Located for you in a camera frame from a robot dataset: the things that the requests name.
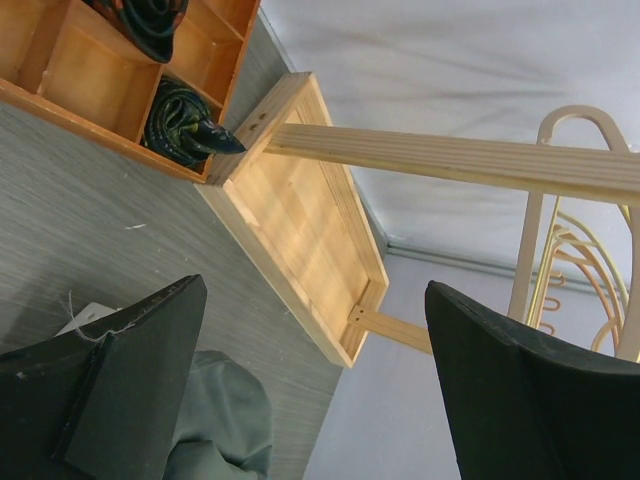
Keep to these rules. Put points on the wooden clothes rack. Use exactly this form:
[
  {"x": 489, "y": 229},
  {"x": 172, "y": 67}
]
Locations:
[{"x": 291, "y": 203}]

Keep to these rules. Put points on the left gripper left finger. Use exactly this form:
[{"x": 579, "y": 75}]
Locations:
[{"x": 102, "y": 402}]

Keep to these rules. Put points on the grey t shirt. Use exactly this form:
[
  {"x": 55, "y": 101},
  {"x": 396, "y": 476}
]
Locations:
[{"x": 224, "y": 428}]

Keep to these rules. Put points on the wooden hanger beige shirt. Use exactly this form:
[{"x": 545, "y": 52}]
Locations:
[{"x": 600, "y": 280}]

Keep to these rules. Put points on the wooden hanger blue shirt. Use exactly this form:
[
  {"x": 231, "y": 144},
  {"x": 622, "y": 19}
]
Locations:
[{"x": 550, "y": 265}]

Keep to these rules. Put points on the wooden hanger with metal hook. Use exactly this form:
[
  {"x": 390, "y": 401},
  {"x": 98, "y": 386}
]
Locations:
[{"x": 601, "y": 281}]

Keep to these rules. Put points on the brown wooden compartment tray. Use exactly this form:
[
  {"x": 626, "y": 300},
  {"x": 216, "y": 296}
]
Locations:
[{"x": 66, "y": 63}]

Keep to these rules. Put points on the white plastic basket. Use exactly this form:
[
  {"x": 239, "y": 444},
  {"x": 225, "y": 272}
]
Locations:
[{"x": 92, "y": 312}]

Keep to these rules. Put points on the wooden hanger grey shirt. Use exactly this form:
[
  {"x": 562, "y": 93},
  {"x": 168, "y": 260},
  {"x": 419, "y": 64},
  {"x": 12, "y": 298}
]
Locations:
[{"x": 568, "y": 231}]

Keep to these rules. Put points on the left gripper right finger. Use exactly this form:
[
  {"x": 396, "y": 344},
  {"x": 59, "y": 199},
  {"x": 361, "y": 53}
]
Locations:
[{"x": 522, "y": 404}]

